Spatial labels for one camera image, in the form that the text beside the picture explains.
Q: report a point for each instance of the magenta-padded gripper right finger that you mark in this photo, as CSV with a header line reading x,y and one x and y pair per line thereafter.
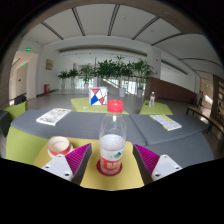
x,y
165,166

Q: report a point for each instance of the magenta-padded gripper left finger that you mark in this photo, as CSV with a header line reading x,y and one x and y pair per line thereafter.
x,y
57,166

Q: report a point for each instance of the clear red-capped water bottle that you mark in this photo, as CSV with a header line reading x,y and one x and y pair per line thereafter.
x,y
112,140

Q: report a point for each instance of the small clear water bottle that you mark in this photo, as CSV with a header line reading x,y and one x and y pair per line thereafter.
x,y
152,100

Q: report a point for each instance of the red floral paper cup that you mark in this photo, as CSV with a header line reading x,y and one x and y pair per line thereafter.
x,y
59,146

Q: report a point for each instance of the flat round red coaster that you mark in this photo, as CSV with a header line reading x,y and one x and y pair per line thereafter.
x,y
98,168

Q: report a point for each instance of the yellow and white booklet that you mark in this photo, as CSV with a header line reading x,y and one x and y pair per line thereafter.
x,y
166,122

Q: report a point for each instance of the white printed magazine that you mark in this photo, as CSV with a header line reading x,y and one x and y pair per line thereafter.
x,y
53,116

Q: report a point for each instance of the long wooden bench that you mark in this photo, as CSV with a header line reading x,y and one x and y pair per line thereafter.
x,y
205,115

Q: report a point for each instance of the dark grey upholstered seat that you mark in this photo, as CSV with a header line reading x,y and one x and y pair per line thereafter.
x,y
4,122

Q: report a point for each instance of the green upholstered seat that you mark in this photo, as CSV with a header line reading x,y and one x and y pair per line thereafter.
x,y
16,110

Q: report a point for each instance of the person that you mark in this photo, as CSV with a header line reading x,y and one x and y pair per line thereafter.
x,y
200,99

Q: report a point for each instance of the black backpack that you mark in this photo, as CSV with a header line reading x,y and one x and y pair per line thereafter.
x,y
20,99

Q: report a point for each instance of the red fire extinguisher cabinet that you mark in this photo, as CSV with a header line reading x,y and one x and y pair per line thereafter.
x,y
46,89

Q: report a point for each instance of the white red blue cube box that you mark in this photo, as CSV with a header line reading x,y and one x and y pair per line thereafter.
x,y
98,96

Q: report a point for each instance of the wooden bookshelf unit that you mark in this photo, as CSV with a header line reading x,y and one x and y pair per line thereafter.
x,y
218,98

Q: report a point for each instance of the group of potted plants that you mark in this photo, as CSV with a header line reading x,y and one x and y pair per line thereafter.
x,y
106,70

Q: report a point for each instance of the framed wall picture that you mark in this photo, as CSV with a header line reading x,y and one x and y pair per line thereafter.
x,y
49,64

